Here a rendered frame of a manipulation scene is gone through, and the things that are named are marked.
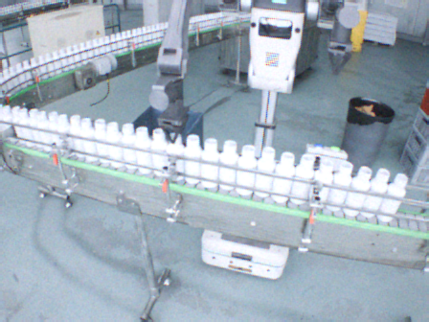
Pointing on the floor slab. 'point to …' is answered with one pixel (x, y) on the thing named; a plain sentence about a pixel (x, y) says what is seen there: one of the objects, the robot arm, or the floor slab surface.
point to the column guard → (358, 32)
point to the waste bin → (365, 131)
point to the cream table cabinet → (65, 29)
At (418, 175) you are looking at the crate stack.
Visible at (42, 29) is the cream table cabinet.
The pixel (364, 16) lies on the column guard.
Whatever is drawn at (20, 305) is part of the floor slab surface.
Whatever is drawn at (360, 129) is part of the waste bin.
